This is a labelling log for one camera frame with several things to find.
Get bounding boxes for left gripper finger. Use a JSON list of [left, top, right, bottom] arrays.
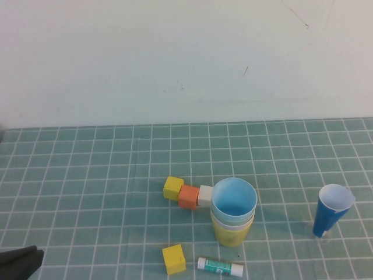
[[0, 245, 38, 259], [0, 249, 45, 280]]

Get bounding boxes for pink plastic cup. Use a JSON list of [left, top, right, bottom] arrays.
[[210, 211, 254, 233]]

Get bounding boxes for light blue plastic cup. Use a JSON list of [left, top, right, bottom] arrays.
[[211, 177, 258, 220]]

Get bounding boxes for green plastic cup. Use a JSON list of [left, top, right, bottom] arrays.
[[212, 208, 256, 228]]

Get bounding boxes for green checked tablecloth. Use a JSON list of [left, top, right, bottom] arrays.
[[0, 118, 373, 280]]

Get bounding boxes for yellow cube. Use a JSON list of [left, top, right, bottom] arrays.
[[161, 244, 187, 275], [163, 176, 185, 201]]

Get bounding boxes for orange cube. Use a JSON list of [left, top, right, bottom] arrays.
[[178, 184, 201, 210]]

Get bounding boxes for white cube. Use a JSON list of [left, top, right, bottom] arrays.
[[197, 184, 216, 208]]

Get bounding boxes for white green glue stick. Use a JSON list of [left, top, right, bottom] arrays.
[[197, 257, 244, 277]]

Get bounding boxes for yellow plastic cup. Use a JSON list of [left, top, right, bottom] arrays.
[[211, 217, 254, 248]]

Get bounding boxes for blue rolled paper cone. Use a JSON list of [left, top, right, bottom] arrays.
[[312, 184, 357, 244]]

